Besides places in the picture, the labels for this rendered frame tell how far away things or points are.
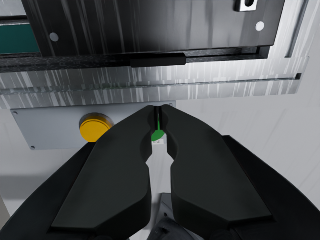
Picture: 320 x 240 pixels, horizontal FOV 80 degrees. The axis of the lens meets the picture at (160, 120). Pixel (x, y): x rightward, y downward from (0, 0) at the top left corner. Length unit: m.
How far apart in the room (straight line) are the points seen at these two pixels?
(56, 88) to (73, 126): 0.05
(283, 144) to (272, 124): 0.07
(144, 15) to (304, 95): 0.33
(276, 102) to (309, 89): 0.06
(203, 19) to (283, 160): 0.40
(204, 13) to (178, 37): 0.03
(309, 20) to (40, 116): 0.32
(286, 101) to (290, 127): 0.07
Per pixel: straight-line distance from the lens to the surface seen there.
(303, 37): 0.27
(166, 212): 0.51
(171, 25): 0.21
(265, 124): 0.44
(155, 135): 0.25
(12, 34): 0.28
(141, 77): 0.23
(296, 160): 0.55
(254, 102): 0.40
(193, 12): 0.21
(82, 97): 0.25
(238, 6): 0.21
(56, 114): 0.28
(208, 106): 0.37
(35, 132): 0.31
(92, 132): 0.26
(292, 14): 0.25
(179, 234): 0.48
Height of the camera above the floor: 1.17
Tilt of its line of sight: 58 degrees down
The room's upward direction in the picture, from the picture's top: 177 degrees clockwise
